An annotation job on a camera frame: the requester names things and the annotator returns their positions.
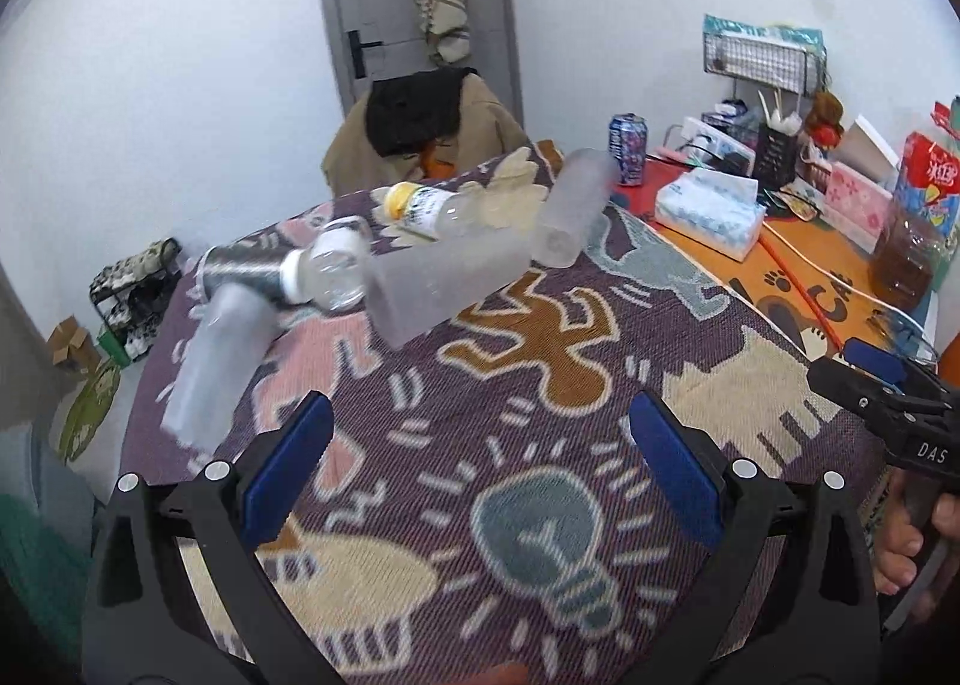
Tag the red ribbon strip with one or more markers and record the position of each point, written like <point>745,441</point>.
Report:
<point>817,312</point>

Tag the purple patterned woven blanket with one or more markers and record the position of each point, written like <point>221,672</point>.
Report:
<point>482,500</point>

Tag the green floor mat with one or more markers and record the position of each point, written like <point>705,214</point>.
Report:
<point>88,410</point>

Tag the eyeglasses on mat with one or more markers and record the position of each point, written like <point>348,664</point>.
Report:
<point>905,339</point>

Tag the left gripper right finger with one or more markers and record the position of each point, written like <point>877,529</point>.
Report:
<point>786,594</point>

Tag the black utensil holder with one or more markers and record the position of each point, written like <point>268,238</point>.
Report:
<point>775,158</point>

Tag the yellow cap plastic bottle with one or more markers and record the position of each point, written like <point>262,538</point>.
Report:
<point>432,212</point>

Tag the chair with tan coat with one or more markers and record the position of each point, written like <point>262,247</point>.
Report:
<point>487,130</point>

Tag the white blue tissue pack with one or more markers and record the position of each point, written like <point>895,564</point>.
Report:
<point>714,209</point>

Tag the black garment on chair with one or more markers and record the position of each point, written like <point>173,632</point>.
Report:
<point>404,115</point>

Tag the brown plush toy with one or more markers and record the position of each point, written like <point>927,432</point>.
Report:
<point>823,122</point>

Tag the clear plastic jar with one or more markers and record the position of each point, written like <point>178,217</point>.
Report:
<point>329,274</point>

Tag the black wire wall basket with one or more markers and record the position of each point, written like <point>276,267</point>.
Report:
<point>774,63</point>

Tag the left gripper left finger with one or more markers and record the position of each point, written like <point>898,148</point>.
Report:
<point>141,621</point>

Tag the black shoe rack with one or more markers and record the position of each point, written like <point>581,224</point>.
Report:
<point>131,297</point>

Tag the pink floral box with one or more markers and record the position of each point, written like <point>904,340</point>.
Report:
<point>855,206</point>

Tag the red snack bag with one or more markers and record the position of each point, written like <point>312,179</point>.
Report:
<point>927,184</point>

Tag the purple drink can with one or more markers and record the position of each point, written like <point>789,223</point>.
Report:
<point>627,145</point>

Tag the frosted cup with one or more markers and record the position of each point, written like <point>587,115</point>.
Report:
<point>237,328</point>
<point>576,201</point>
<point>408,292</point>

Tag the person's right hand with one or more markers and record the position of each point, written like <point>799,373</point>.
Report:
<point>898,542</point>

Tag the amber liquid plastic bottle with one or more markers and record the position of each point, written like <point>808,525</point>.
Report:
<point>905,258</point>

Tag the cardboard box on floor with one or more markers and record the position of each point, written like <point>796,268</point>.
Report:
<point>72,348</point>

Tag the dark patterned paper cup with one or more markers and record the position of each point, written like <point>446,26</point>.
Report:
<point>270,271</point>

